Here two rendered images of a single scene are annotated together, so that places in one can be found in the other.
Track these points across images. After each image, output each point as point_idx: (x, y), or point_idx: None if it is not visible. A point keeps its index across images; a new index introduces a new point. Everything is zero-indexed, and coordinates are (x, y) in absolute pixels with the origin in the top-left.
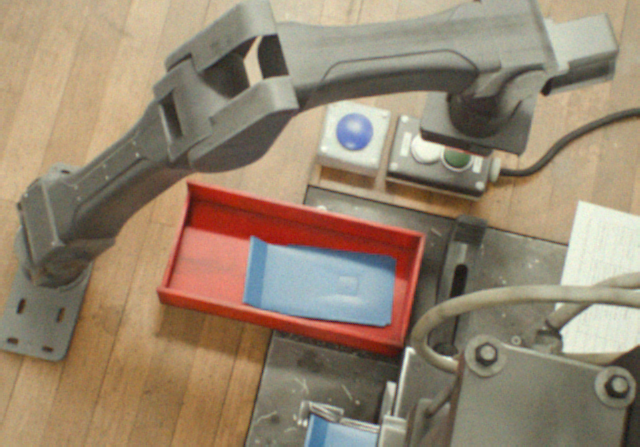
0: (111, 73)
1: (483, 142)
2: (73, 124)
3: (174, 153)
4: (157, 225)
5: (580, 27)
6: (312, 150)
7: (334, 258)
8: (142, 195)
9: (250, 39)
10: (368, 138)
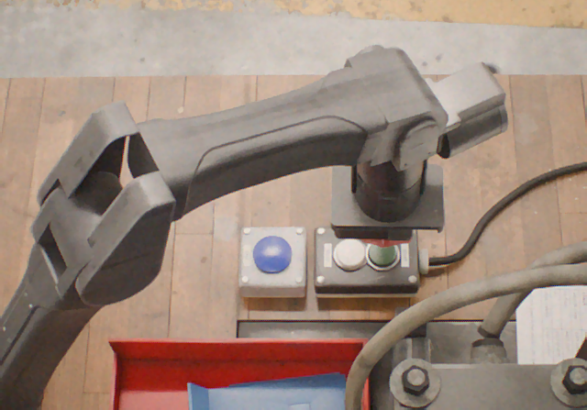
0: (21, 256)
1: (399, 224)
2: None
3: (62, 290)
4: (92, 395)
5: (460, 79)
6: (235, 284)
7: (280, 388)
8: (49, 351)
9: (117, 151)
10: (288, 258)
